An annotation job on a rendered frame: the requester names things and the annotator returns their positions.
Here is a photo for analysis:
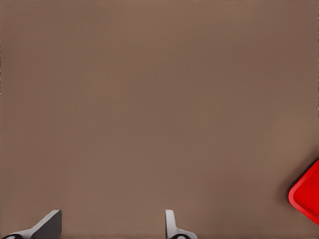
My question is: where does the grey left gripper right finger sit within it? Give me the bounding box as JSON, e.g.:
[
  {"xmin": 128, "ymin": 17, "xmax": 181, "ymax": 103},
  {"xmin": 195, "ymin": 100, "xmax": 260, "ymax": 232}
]
[{"xmin": 164, "ymin": 209, "xmax": 198, "ymax": 239}]

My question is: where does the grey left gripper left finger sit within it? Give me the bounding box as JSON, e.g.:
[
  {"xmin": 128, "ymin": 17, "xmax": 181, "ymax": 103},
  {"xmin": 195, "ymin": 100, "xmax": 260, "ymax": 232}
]
[{"xmin": 0, "ymin": 209, "xmax": 62, "ymax": 239}]

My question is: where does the red plastic tray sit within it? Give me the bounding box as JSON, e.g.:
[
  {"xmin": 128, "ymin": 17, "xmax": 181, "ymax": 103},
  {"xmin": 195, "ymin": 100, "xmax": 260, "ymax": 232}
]
[{"xmin": 288, "ymin": 159, "xmax": 319, "ymax": 225}]

